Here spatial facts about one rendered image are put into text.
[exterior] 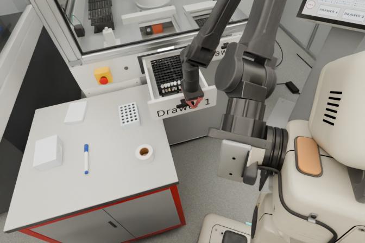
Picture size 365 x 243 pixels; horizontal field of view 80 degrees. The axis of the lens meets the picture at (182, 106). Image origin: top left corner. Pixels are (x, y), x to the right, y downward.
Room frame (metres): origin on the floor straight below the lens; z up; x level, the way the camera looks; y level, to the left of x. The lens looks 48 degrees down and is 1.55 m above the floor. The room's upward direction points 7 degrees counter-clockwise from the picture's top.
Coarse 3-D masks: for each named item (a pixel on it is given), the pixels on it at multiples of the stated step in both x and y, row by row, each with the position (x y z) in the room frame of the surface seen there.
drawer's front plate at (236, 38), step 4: (232, 36) 1.00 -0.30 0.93; (236, 36) 1.00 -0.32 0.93; (240, 36) 0.99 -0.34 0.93; (220, 40) 0.98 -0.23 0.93; (224, 40) 0.98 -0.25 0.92; (228, 40) 0.98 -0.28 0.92; (232, 40) 0.99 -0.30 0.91; (236, 40) 0.99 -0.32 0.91; (220, 44) 0.97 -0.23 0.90; (220, 48) 0.97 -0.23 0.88; (220, 52) 0.98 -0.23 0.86; (216, 56) 0.97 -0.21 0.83; (220, 56) 0.98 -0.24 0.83
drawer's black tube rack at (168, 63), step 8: (176, 56) 0.92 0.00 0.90; (160, 64) 0.87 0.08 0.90; (168, 64) 0.87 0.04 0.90; (176, 64) 0.86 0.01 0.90; (160, 72) 0.81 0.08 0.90; (168, 72) 0.81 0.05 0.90; (176, 72) 0.80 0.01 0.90; (160, 80) 0.75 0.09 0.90; (168, 80) 0.75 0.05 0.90; (176, 80) 0.74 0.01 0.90
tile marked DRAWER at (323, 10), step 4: (320, 4) 1.05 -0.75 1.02; (320, 8) 1.04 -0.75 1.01; (324, 8) 1.03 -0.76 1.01; (328, 8) 1.02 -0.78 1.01; (332, 8) 1.01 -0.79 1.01; (336, 8) 1.00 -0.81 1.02; (340, 8) 0.99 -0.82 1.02; (320, 12) 1.02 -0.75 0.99; (324, 12) 1.01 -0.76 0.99; (328, 12) 1.01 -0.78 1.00; (332, 12) 1.00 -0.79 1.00; (336, 12) 0.99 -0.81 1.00; (332, 16) 0.98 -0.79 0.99; (336, 16) 0.97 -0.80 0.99
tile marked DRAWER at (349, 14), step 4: (344, 12) 0.97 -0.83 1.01; (348, 12) 0.96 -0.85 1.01; (352, 12) 0.95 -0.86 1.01; (356, 12) 0.95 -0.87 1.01; (360, 12) 0.94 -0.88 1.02; (364, 12) 0.93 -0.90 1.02; (344, 16) 0.96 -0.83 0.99; (348, 16) 0.95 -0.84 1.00; (352, 16) 0.94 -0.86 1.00; (356, 16) 0.93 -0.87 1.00; (360, 16) 0.93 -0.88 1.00; (364, 16) 0.92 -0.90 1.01; (352, 20) 0.93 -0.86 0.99; (356, 20) 0.92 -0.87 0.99; (360, 20) 0.91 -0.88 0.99
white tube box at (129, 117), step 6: (120, 108) 0.70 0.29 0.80; (126, 108) 0.70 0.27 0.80; (132, 108) 0.69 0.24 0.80; (120, 114) 0.66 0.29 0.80; (126, 114) 0.66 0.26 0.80; (132, 114) 0.66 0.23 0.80; (138, 114) 0.65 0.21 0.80; (120, 120) 0.63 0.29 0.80; (126, 120) 0.62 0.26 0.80; (132, 120) 0.63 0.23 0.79; (138, 120) 0.62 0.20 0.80; (126, 126) 0.60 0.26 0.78; (132, 126) 0.61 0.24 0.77
